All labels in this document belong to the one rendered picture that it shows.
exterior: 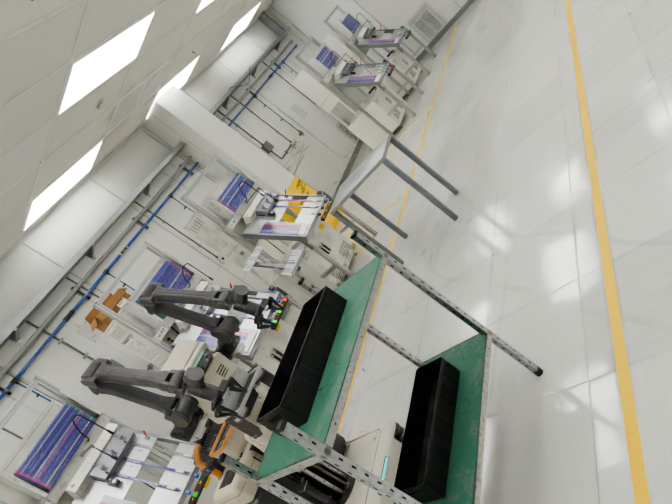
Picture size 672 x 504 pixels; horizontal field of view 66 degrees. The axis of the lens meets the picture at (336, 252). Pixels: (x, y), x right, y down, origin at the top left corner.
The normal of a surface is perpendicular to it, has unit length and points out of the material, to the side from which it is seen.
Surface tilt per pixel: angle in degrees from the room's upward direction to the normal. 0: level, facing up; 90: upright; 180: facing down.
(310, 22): 90
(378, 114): 90
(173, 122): 90
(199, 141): 90
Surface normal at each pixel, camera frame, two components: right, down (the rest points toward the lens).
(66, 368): 0.56, -0.49
